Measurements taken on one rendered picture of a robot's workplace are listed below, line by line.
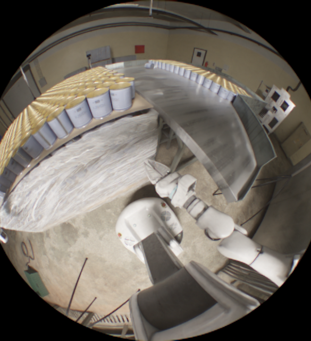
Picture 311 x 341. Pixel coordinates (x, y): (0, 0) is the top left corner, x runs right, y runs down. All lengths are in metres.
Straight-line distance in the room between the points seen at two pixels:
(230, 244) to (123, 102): 0.49
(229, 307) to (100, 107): 0.49
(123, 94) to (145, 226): 0.95
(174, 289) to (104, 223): 1.25
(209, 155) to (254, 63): 6.91
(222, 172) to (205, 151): 0.07
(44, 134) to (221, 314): 0.53
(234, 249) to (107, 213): 1.31
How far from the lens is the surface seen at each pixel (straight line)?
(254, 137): 0.51
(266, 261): 0.33
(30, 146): 0.41
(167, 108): 0.40
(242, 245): 0.32
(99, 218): 1.44
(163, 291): 0.27
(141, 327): 0.28
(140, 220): 0.99
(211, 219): 0.29
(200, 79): 0.89
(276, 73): 6.88
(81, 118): 0.33
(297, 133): 6.42
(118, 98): 0.33
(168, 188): 0.33
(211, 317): 0.23
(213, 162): 0.29
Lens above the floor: 1.28
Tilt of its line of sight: 65 degrees down
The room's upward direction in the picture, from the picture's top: 7 degrees clockwise
